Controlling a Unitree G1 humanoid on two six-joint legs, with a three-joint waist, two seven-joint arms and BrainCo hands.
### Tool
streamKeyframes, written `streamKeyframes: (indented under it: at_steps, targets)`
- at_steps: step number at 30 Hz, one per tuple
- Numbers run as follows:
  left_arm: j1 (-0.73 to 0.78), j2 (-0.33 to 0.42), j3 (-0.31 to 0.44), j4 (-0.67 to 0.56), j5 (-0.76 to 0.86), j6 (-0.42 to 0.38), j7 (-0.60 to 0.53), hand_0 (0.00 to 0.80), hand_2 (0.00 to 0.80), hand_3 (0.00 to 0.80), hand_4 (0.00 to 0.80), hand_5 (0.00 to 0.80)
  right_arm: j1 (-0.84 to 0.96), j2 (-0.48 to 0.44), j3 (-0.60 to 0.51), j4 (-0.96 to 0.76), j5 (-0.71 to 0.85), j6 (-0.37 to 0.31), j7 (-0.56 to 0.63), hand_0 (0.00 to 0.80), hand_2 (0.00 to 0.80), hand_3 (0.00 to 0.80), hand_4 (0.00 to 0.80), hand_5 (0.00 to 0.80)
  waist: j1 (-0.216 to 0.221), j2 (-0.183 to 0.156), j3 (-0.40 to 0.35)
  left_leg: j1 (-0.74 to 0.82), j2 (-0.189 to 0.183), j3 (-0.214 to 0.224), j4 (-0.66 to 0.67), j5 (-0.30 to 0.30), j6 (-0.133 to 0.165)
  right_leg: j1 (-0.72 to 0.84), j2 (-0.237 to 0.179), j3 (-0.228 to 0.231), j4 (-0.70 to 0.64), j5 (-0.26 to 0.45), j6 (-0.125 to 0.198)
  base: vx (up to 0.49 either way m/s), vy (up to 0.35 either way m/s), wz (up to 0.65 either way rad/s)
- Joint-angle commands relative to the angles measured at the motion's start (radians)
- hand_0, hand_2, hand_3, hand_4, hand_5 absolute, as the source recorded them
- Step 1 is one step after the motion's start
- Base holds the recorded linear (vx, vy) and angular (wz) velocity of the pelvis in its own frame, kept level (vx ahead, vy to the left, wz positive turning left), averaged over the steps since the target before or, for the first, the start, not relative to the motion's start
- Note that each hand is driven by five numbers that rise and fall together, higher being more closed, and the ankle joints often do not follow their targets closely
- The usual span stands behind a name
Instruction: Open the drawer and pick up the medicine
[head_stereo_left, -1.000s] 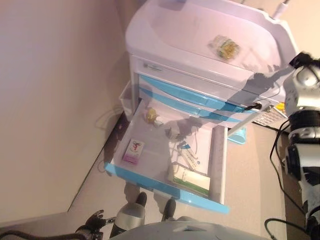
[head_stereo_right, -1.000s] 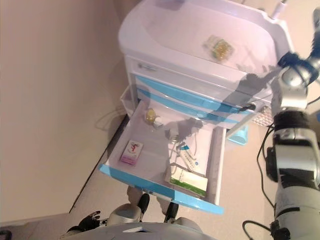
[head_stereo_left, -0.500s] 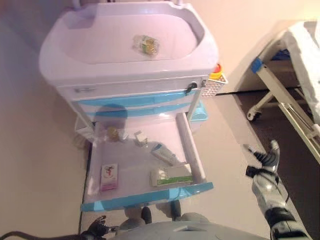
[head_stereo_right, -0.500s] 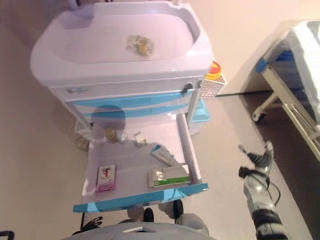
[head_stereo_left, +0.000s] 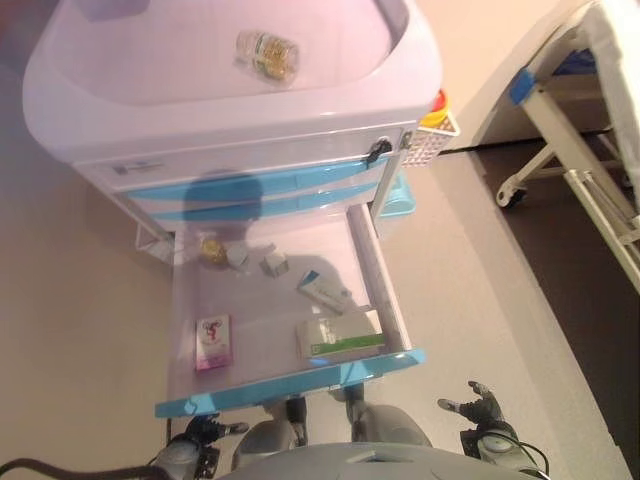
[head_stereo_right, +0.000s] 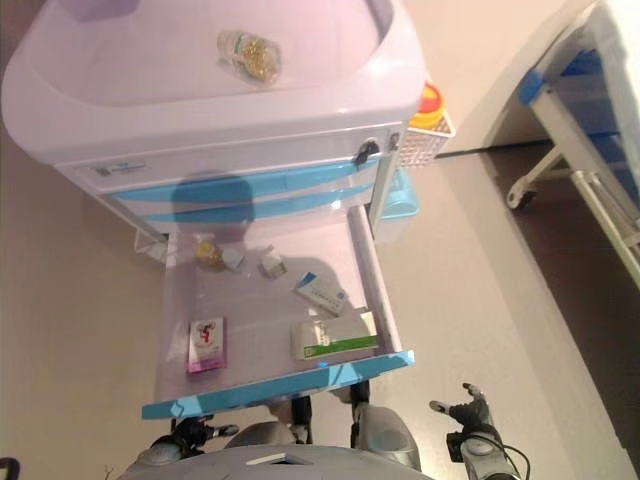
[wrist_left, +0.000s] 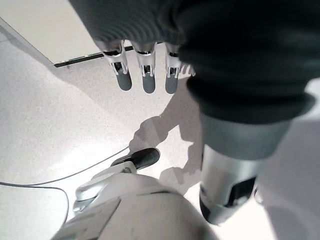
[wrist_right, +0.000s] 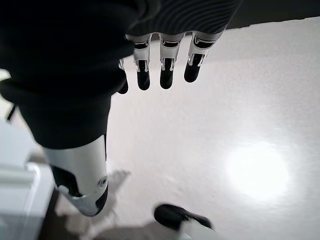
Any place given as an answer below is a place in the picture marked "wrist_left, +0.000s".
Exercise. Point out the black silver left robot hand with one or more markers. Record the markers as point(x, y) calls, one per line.
point(237, 50)

